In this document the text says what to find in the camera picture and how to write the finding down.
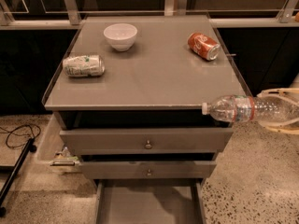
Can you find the grey bottom drawer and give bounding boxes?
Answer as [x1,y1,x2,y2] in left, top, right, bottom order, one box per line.
[94,179,206,224]

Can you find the grey middle drawer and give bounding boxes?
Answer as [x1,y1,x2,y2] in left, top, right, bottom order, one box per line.
[80,161,216,179]

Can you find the clear plastic water bottle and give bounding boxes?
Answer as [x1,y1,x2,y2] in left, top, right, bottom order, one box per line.
[202,94,299,126]

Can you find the white ceramic bowl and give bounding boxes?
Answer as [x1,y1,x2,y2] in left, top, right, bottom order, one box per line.
[104,23,137,51]

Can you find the grey drawer cabinet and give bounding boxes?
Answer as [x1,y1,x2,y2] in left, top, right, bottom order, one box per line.
[41,14,254,224]

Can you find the metal railing frame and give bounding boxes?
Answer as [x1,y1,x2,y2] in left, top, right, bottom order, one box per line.
[0,0,299,30]

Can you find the grey drawer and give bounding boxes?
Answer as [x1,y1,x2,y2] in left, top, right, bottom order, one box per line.
[80,161,216,179]
[60,128,233,155]
[94,179,206,224]

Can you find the clear plastic storage bin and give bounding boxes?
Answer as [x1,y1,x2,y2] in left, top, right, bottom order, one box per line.
[36,116,80,174]

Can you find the black floor cable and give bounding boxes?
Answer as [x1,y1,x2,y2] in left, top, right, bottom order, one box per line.
[0,123,42,150]

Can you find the white green soda can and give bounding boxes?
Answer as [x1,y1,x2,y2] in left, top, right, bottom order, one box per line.
[63,55,105,77]

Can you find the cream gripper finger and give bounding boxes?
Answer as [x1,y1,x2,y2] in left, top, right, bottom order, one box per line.
[259,119,299,135]
[258,88,299,105]

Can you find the black stand leg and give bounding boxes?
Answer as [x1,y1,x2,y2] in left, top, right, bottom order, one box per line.
[0,138,37,217]

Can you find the grey top drawer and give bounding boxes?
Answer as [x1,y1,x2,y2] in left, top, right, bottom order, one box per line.
[60,128,233,155]

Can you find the round metal top knob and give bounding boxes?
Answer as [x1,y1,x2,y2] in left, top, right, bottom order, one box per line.
[144,140,152,149]

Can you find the red cola can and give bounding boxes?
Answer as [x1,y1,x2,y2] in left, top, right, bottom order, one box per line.
[188,33,221,61]

